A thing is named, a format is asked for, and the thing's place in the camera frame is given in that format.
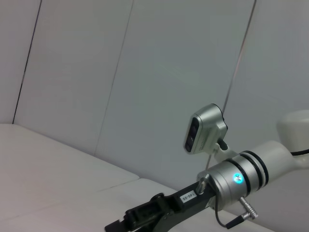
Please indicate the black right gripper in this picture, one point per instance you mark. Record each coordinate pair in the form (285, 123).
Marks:
(186, 203)

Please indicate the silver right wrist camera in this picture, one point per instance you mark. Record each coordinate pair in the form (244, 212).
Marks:
(205, 130)

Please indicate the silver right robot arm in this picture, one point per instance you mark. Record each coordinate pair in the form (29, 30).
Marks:
(253, 174)

